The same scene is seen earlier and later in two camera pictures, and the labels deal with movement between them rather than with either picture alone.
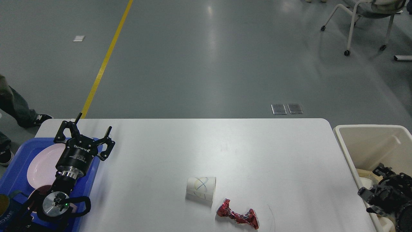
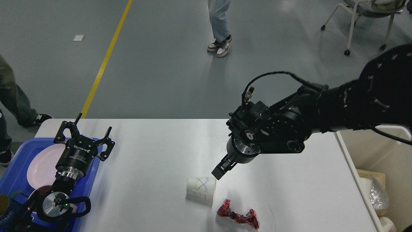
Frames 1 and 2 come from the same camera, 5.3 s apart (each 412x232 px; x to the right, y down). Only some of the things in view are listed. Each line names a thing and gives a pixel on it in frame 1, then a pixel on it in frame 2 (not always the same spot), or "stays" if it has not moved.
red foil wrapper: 250,217 stays
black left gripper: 76,158 stays
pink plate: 42,170 stays
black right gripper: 393,192 → 241,154
